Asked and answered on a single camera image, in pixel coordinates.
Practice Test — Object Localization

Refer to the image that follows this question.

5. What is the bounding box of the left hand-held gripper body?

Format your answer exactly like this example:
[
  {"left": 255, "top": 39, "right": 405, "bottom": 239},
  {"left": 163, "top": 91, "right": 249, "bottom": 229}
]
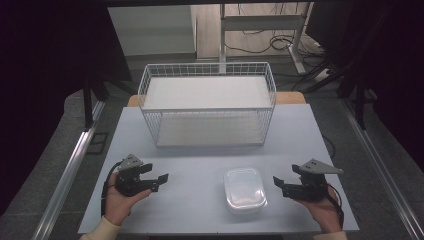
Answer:
[{"left": 114, "top": 153, "right": 149, "bottom": 198}]

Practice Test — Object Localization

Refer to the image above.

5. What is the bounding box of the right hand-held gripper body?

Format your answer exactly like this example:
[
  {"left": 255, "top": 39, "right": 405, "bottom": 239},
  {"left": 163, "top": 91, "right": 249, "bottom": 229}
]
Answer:
[{"left": 283, "top": 158, "right": 345, "bottom": 203}]

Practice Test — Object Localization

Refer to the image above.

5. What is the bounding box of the clear plastic lidded container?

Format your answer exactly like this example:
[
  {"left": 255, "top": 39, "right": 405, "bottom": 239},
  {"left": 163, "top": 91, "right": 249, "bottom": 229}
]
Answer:
[{"left": 222, "top": 166, "right": 269, "bottom": 215}]

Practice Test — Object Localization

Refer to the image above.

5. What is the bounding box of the white wire two-tier rack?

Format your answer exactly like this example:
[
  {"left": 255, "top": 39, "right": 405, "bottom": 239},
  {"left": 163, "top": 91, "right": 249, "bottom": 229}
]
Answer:
[{"left": 137, "top": 61, "right": 278, "bottom": 149}]

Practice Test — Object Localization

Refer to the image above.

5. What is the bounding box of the person's left hand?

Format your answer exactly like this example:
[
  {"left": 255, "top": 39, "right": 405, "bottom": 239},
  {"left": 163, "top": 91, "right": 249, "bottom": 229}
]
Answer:
[{"left": 104, "top": 172, "right": 153, "bottom": 227}]

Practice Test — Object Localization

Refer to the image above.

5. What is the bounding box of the person's right hand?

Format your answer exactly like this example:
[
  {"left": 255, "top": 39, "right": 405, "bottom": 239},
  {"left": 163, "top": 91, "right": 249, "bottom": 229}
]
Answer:
[{"left": 294, "top": 184, "right": 345, "bottom": 235}]

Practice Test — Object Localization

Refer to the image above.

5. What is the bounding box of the black floor grate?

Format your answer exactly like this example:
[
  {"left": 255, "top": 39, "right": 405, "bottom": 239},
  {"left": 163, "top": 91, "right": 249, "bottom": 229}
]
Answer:
[{"left": 86, "top": 131, "right": 110, "bottom": 156}]

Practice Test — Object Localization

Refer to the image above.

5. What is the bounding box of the wooden board under table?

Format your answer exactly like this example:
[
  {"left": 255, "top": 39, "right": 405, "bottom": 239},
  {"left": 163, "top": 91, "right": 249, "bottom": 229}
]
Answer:
[{"left": 127, "top": 91, "right": 307, "bottom": 108}]

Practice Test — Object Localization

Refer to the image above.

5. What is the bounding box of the black metal stand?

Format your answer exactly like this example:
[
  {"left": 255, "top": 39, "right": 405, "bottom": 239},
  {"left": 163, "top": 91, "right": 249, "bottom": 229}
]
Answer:
[{"left": 82, "top": 83, "right": 96, "bottom": 132}]

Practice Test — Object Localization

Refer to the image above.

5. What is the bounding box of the white power strip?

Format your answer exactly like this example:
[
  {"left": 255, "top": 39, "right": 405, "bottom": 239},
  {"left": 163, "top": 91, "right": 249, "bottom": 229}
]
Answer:
[{"left": 312, "top": 67, "right": 332, "bottom": 83}]

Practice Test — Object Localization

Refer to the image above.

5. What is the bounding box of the dark curtain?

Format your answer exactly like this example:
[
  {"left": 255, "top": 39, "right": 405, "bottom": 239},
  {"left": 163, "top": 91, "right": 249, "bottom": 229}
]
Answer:
[
  {"left": 304, "top": 0, "right": 424, "bottom": 173},
  {"left": 0, "top": 0, "right": 133, "bottom": 216}
]

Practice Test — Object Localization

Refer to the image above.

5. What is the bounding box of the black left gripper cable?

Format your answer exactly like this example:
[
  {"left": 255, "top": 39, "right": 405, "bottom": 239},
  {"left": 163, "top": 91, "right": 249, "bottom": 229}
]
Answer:
[{"left": 100, "top": 160, "right": 125, "bottom": 218}]

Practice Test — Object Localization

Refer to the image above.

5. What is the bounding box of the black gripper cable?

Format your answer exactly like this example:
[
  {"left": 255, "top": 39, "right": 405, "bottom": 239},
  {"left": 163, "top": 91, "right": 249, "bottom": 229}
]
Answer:
[
  {"left": 325, "top": 182, "right": 345, "bottom": 230},
  {"left": 100, "top": 160, "right": 125, "bottom": 218}
]

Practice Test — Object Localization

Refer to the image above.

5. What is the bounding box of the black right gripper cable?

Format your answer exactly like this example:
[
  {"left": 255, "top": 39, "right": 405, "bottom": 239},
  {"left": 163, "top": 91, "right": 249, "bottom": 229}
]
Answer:
[{"left": 325, "top": 182, "right": 345, "bottom": 230}]

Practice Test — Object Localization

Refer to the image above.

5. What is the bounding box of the thin black floor cable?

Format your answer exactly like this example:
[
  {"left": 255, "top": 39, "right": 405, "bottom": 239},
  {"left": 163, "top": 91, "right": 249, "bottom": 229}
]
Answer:
[{"left": 321, "top": 134, "right": 337, "bottom": 160}]

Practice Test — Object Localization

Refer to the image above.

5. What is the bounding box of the aluminium rail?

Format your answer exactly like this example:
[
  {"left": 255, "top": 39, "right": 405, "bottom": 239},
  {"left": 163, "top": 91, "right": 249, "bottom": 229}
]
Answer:
[
  {"left": 339, "top": 97, "right": 424, "bottom": 240},
  {"left": 31, "top": 100, "right": 107, "bottom": 240}
]

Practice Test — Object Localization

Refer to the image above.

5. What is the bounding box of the black floor cable bundle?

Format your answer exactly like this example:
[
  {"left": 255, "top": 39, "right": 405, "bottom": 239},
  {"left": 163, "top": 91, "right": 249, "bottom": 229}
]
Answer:
[{"left": 222, "top": 30, "right": 326, "bottom": 58}]

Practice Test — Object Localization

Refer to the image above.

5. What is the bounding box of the white metal desk frame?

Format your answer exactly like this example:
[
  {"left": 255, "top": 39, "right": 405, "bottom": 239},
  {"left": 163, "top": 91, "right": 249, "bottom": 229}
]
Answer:
[{"left": 218, "top": 2, "right": 315, "bottom": 75}]

